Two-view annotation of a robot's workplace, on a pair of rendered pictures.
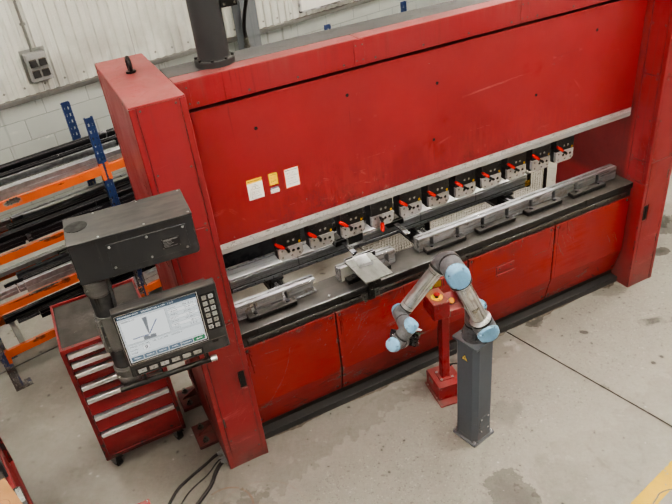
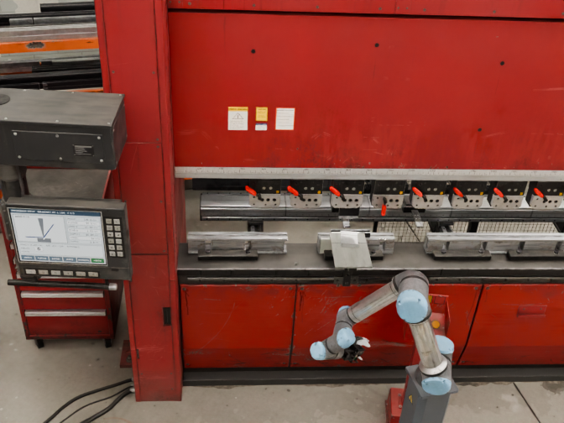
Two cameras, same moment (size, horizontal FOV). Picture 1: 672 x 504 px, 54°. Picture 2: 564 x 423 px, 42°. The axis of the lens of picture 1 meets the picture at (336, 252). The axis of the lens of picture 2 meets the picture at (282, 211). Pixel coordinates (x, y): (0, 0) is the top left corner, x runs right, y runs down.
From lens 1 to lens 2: 0.83 m
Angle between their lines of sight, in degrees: 15
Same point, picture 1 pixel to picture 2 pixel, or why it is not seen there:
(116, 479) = (29, 361)
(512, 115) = not seen: outside the picture
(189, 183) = (148, 91)
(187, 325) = (86, 243)
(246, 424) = (162, 363)
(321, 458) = not seen: outside the picture
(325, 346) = (277, 316)
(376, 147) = (399, 117)
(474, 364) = (418, 410)
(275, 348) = (217, 297)
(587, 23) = not seen: outside the picture
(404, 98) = (452, 70)
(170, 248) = (81, 156)
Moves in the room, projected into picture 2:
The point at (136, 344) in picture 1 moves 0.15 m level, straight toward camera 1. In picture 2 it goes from (28, 242) to (18, 268)
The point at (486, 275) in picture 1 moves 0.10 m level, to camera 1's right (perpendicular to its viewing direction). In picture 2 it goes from (503, 310) to (522, 315)
